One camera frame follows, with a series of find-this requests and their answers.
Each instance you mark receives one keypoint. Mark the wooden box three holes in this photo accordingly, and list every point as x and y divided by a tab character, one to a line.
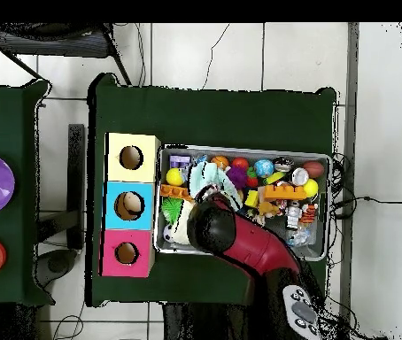
130	175

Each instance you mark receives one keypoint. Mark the black chair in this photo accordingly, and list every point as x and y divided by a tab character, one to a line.
55	44

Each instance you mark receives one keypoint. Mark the purple spiky monster toy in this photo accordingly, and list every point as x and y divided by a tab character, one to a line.
237	176

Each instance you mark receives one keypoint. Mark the mint green cloth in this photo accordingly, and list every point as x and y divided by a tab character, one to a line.
201	177

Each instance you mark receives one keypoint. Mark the plain yellow ball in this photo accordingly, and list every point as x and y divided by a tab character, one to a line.
174	176

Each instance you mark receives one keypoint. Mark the silver mesh bin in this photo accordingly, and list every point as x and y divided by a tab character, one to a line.
172	249

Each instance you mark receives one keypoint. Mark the cream knitted cloth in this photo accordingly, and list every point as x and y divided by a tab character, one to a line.
183	226

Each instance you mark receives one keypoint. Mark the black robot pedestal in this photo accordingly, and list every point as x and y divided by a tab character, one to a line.
204	322

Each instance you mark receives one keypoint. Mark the orange studded toy brick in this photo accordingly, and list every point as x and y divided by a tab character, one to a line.
286	192

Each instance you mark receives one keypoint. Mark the orange wheeled toy brick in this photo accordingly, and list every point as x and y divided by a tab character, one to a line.
174	191

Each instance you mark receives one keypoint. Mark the black upright panel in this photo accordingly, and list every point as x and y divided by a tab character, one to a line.
76	184

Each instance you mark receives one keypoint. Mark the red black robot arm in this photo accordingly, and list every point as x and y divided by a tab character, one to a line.
257	248

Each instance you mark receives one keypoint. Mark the dark green table cloth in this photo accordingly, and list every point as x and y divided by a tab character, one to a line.
6	117
204	117

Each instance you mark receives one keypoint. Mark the green spiky rubber ball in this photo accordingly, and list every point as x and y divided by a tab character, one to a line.
171	209

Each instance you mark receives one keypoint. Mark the orange toy basketball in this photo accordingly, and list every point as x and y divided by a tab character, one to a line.
220	162

